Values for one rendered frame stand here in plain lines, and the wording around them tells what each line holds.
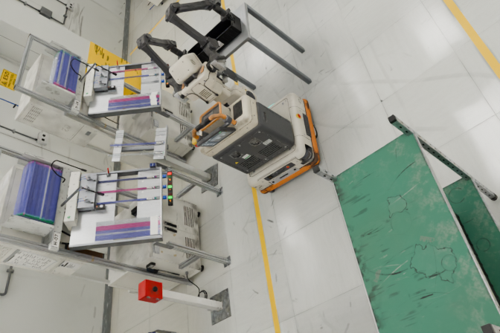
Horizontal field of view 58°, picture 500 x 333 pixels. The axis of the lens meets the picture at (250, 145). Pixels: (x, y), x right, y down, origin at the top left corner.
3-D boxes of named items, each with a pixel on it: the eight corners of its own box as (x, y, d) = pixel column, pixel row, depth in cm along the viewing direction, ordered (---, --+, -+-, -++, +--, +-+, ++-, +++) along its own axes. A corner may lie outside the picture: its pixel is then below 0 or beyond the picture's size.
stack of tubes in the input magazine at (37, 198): (62, 170, 380) (30, 158, 364) (53, 223, 348) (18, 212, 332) (55, 178, 387) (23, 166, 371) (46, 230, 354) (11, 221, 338)
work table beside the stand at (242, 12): (312, 82, 408) (248, 36, 360) (257, 120, 446) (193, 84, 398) (304, 48, 434) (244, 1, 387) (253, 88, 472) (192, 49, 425)
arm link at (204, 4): (167, 18, 332) (174, 8, 324) (164, 11, 333) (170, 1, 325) (210, 11, 362) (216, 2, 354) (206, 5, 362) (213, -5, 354)
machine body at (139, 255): (202, 207, 458) (149, 187, 422) (206, 271, 414) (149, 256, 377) (163, 234, 491) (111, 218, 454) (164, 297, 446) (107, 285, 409)
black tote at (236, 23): (197, 70, 401) (187, 65, 394) (196, 57, 411) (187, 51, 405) (242, 32, 370) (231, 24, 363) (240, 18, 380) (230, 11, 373)
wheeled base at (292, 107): (324, 163, 355) (303, 152, 340) (265, 197, 389) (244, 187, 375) (310, 99, 395) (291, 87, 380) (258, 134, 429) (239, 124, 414)
